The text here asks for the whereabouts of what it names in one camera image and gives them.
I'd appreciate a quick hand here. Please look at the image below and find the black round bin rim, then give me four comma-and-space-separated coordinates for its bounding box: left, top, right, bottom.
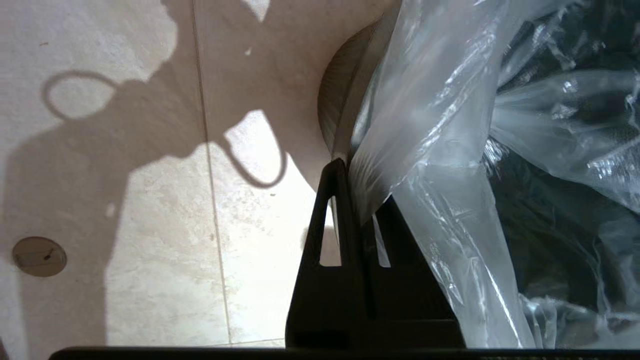
331, 2, 403, 163

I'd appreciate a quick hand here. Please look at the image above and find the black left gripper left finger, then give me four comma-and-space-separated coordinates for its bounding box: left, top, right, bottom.
285, 158, 372, 348

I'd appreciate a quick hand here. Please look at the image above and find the round metal floor plate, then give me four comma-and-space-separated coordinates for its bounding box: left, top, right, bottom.
12, 236, 67, 277

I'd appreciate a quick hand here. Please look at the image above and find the clear plastic trash bag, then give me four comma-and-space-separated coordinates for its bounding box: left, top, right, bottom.
349, 0, 640, 348

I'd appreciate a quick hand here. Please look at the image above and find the grey round trash bin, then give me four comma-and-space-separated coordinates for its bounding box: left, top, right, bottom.
317, 0, 640, 346

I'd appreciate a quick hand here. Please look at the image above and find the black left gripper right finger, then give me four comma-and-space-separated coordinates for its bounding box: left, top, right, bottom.
360, 196, 466, 348

